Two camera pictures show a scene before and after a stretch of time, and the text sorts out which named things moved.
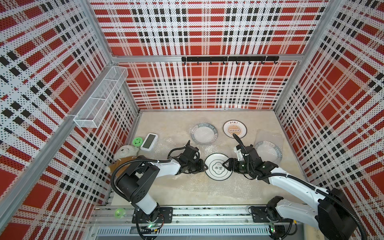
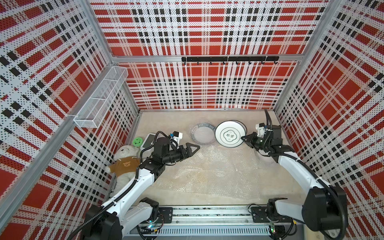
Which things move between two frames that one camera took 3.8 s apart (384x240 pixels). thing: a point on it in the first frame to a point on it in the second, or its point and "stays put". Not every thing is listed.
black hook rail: [236, 59] stays put
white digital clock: [149, 142] stays put
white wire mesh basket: [93, 112] stays put
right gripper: [232, 165] to [250, 139]
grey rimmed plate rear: [204, 134] stays put
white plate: [216, 171] to [228, 134]
